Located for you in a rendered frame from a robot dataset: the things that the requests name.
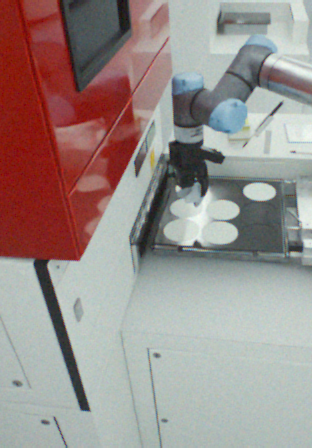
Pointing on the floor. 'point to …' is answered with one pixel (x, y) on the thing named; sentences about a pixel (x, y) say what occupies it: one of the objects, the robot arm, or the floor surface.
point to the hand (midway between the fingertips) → (198, 201)
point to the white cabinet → (224, 393)
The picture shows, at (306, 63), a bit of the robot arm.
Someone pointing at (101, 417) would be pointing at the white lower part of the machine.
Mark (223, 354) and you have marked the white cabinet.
